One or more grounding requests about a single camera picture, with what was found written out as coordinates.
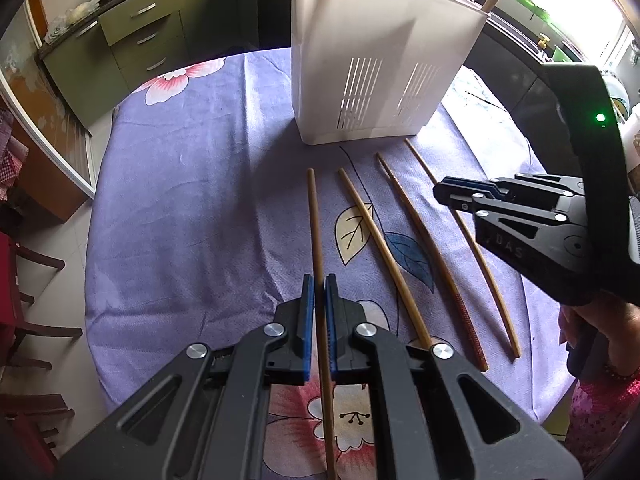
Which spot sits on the sliding door frame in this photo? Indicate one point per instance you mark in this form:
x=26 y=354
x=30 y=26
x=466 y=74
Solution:
x=55 y=125

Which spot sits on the pink patterned clothing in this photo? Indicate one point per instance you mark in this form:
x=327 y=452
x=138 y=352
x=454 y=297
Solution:
x=605 y=420

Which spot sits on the person's right hand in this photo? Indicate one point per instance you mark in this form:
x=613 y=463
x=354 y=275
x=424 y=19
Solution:
x=625 y=330

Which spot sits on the purple floral tablecloth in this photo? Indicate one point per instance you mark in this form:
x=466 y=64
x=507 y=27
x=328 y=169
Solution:
x=200 y=210

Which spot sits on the green plastic baskets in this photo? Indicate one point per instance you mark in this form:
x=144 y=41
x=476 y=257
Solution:
x=530 y=4

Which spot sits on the yellow pump bottle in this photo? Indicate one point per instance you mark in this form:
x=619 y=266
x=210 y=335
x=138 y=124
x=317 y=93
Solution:
x=543 y=42

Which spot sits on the white plastic utensil holder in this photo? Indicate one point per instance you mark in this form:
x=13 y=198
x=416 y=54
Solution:
x=350 y=35

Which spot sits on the dark base cabinets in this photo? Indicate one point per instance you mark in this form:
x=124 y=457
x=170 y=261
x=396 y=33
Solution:
x=510 y=90

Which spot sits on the green bowl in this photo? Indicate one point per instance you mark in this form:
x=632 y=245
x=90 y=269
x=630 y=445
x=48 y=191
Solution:
x=562 y=52

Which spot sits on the white plastic bag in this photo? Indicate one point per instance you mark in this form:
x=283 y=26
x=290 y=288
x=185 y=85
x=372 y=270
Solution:
x=82 y=10

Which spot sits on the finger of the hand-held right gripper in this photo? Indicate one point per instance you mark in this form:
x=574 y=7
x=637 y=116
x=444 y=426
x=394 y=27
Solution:
x=510 y=220
x=540 y=191

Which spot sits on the green base cabinets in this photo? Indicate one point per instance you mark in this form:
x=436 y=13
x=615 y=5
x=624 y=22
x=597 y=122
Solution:
x=150 y=25

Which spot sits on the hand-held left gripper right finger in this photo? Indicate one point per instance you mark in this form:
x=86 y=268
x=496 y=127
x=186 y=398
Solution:
x=332 y=330

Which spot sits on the red chair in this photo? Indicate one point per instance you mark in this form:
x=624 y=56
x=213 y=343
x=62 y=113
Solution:
x=20 y=330

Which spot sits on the white lidded jar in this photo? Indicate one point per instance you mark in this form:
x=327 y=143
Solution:
x=631 y=135

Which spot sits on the checked apron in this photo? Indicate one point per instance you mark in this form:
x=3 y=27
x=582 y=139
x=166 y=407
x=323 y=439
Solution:
x=7 y=160

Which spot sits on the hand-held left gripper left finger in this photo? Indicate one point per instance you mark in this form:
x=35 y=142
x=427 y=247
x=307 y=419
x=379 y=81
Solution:
x=306 y=330

